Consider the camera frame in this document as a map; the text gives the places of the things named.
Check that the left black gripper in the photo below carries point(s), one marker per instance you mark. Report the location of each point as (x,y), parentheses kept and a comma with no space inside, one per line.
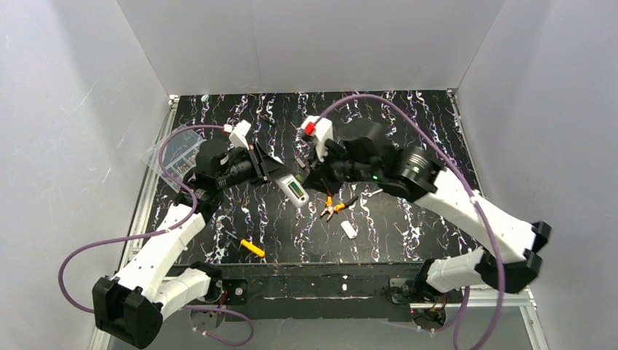
(263,162)

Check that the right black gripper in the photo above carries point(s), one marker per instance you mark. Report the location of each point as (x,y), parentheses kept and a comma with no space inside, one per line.
(318,173)

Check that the small green capped battery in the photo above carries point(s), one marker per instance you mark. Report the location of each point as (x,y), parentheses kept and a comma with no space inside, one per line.
(297,189)

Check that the white remote control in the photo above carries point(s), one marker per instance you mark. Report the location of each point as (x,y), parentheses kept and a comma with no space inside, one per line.
(283,180)

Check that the white battery cover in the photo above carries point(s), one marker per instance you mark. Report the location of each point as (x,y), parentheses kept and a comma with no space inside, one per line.
(348,230)

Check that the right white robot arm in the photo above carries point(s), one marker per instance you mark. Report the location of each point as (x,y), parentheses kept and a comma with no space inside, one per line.
(508,253)

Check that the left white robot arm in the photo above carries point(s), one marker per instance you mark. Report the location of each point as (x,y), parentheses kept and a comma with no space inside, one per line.
(133,304)

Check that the clear plastic screw box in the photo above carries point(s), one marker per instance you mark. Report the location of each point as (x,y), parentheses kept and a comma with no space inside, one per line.
(178,158)

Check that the orange handled pliers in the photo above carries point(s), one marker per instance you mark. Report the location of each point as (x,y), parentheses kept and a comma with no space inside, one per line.
(330,208)

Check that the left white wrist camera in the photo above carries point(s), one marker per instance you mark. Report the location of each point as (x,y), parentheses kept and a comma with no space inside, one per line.
(237,134)

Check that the yellow handled screwdriver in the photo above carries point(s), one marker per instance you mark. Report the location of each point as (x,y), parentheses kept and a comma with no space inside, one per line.
(248,245)

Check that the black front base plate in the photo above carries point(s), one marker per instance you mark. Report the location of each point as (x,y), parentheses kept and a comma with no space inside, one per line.
(357,290)

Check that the aluminium frame rail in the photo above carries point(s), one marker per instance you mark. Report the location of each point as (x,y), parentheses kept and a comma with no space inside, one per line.
(454,314)

